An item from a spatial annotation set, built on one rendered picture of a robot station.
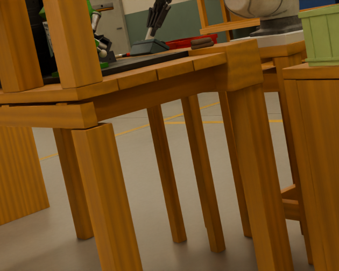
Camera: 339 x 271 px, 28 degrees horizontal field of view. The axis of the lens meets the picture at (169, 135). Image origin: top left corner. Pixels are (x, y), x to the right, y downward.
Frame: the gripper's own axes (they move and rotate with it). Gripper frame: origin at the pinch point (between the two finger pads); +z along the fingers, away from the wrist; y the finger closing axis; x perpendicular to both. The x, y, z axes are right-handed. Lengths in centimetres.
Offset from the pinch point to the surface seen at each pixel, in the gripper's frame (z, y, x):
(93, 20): 6.7, -3.9, 27.6
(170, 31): -259, 623, -392
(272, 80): 8, -44, -30
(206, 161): 38, -4, -43
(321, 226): 58, -77, -40
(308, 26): 4, -83, -4
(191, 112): 21.9, -4.0, -28.2
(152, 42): 6.1, -12.0, 5.2
